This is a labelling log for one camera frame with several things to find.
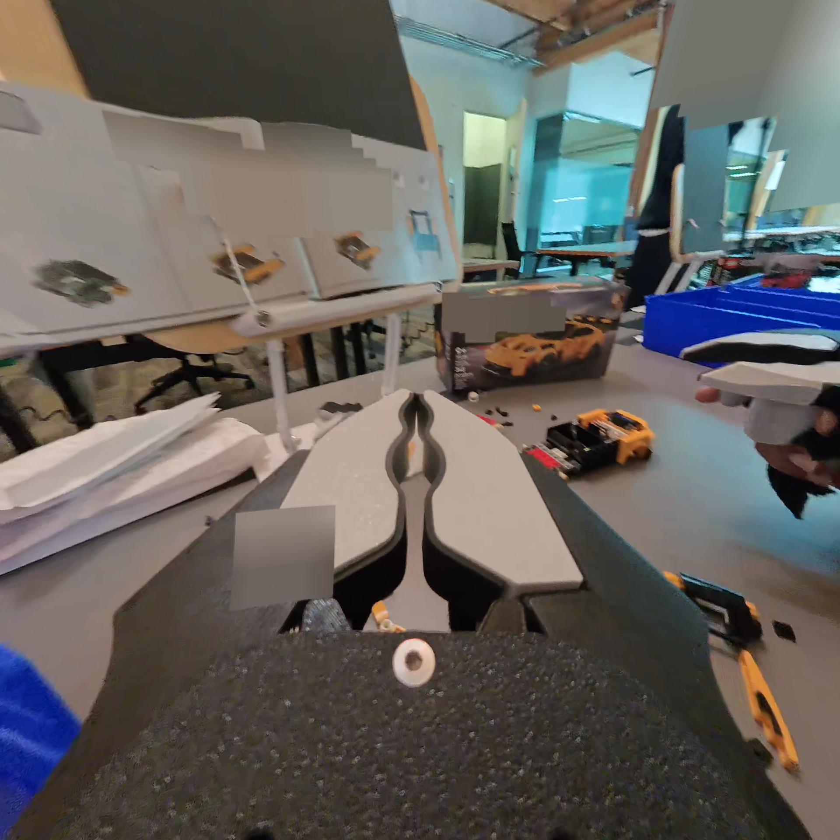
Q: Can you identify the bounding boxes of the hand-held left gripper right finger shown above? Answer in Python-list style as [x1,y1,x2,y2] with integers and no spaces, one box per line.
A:
[419,389,586,632]

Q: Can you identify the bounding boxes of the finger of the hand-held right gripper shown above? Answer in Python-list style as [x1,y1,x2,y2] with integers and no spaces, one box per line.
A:
[697,361,840,406]
[679,330,840,367]

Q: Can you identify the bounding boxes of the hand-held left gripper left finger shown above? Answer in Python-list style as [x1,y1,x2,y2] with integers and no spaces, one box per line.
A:
[281,389,421,631]

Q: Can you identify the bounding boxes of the orange curved lego piece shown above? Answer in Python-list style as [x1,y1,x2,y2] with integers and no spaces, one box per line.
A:
[737,648,802,775]

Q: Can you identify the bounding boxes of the blue plastic bin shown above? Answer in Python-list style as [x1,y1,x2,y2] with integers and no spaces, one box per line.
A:
[0,643,81,837]
[727,271,840,298]
[643,289,840,368]

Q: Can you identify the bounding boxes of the partly built orange lego car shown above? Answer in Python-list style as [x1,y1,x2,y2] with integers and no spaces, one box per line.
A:
[523,408,656,479]

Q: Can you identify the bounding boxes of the lego set box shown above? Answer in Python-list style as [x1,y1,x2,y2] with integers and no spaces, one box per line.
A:
[436,276,631,393]

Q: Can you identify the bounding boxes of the lego instruction booklet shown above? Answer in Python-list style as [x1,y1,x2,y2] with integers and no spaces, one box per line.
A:
[0,82,460,352]

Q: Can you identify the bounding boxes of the person's right hand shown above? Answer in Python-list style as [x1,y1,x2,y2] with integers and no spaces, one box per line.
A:
[694,386,840,490]

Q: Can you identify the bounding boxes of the black office chair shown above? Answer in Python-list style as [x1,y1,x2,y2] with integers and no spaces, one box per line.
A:
[134,354,257,414]
[500,220,540,265]

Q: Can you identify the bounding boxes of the wooden office desk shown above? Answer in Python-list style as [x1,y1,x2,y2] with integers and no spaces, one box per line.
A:
[535,238,639,278]

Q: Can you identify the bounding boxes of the stack of white paper bags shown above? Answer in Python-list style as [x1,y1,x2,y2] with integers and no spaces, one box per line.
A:
[0,392,270,575]

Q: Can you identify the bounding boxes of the black lego frame assembly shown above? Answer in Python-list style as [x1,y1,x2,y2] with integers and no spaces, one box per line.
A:
[663,570,765,652]

